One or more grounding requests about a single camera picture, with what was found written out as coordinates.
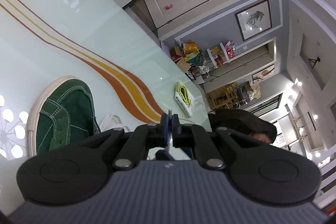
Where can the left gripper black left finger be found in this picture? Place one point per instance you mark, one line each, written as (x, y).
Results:
(78, 171)

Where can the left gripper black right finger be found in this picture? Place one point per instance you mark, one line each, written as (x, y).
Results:
(241, 146)

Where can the white shoelace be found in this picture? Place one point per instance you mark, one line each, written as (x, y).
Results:
(113, 121)

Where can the green canvas sneaker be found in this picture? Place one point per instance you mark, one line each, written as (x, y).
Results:
(64, 113)

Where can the wooden chair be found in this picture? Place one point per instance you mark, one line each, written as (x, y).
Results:
(224, 97)

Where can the yellow white folded cloth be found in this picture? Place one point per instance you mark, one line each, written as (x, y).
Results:
(185, 99)

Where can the cardboard boxes and bags pile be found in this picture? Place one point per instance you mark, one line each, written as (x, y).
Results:
(187, 55)

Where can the framed ink painting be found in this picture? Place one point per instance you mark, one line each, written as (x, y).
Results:
(254, 20)

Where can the white wall shelf with items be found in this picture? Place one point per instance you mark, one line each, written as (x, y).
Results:
(222, 53)

